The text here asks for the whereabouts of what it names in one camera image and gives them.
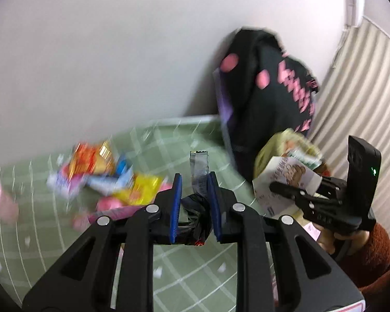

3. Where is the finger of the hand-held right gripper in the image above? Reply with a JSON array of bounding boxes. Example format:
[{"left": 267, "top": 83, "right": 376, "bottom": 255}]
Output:
[
  {"left": 317, "top": 176, "right": 349, "bottom": 201},
  {"left": 269, "top": 181, "right": 355, "bottom": 227}
]

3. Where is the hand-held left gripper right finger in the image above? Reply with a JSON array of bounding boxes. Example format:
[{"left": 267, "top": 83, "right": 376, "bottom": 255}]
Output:
[{"left": 207, "top": 171, "right": 365, "bottom": 312}]

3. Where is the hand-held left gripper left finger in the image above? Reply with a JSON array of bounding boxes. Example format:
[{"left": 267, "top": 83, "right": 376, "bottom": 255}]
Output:
[{"left": 22, "top": 173, "right": 183, "bottom": 312}]

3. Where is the white cartoon pouch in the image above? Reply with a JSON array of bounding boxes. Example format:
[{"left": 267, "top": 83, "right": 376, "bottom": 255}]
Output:
[{"left": 252, "top": 156, "right": 323, "bottom": 217}]

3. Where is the black grey wrapper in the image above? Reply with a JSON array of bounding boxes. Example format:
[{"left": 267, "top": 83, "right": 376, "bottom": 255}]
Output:
[{"left": 179, "top": 149, "right": 215, "bottom": 246}]

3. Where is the green white carton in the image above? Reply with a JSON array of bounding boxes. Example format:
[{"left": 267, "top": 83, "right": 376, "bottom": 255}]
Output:
[{"left": 285, "top": 147, "right": 323, "bottom": 170}]

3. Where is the bin with yellow bag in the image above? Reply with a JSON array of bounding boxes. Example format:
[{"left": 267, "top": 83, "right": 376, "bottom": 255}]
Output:
[{"left": 254, "top": 129, "right": 329, "bottom": 184}]

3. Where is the pile of snack wrappers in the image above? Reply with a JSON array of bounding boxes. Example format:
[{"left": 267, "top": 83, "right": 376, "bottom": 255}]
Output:
[{"left": 47, "top": 140, "right": 170, "bottom": 232}]

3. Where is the orange snack packet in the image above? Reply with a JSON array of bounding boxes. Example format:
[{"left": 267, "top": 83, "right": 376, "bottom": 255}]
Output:
[{"left": 68, "top": 141, "right": 116, "bottom": 176}]

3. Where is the person's right forearm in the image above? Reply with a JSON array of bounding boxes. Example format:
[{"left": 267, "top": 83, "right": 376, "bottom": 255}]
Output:
[{"left": 336, "top": 223, "right": 390, "bottom": 296}]

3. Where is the person's right hand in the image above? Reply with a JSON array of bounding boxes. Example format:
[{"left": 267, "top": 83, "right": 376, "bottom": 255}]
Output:
[{"left": 314, "top": 224, "right": 370, "bottom": 255}]

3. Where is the green checked tablecloth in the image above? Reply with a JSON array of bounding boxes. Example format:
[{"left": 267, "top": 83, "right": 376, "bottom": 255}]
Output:
[{"left": 0, "top": 116, "right": 280, "bottom": 312}]

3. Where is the striped curtain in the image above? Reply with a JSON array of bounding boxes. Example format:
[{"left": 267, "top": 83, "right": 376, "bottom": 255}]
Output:
[{"left": 307, "top": 16, "right": 390, "bottom": 245}]

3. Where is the black bag pink print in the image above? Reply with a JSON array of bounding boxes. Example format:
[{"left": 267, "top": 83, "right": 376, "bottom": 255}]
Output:
[{"left": 219, "top": 29, "right": 319, "bottom": 183}]

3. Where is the small pink bottle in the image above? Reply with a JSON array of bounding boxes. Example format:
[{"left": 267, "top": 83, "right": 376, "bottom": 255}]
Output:
[{"left": 0, "top": 178, "right": 21, "bottom": 224}]

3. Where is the white wall box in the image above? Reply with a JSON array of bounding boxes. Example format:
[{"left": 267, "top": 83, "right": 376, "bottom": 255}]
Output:
[{"left": 344, "top": 0, "right": 359, "bottom": 30}]

